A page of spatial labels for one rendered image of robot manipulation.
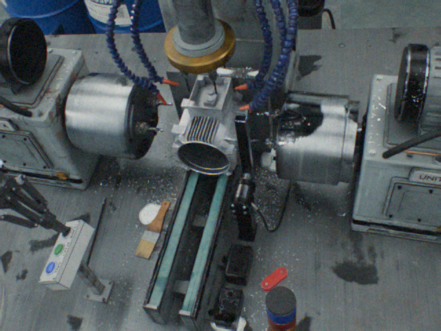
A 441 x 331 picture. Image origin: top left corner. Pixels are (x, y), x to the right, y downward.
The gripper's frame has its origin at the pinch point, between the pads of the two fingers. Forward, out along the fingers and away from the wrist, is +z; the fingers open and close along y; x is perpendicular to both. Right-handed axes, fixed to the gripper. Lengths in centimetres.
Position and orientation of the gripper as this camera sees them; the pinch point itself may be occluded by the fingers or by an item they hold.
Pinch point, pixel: (52, 223)
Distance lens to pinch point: 136.3
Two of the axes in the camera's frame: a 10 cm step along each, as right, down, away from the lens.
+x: -7.8, 1.8, 6.0
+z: 5.9, 5.6, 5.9
